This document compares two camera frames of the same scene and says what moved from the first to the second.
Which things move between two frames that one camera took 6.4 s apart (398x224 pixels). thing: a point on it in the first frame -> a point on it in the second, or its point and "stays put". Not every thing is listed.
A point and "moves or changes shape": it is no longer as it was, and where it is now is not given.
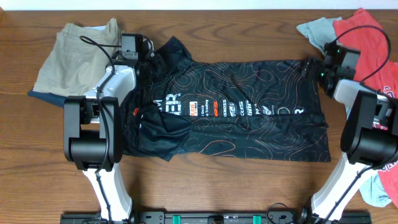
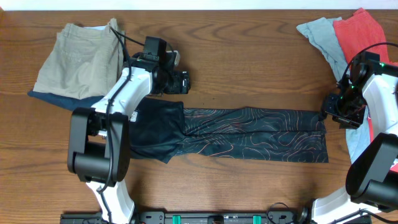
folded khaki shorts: (78, 59) stays put
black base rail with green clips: (149, 217) stays put
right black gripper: (311, 63) -> (328, 106)
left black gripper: (161, 66) -> (180, 85)
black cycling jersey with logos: (268, 109) moves or changes shape
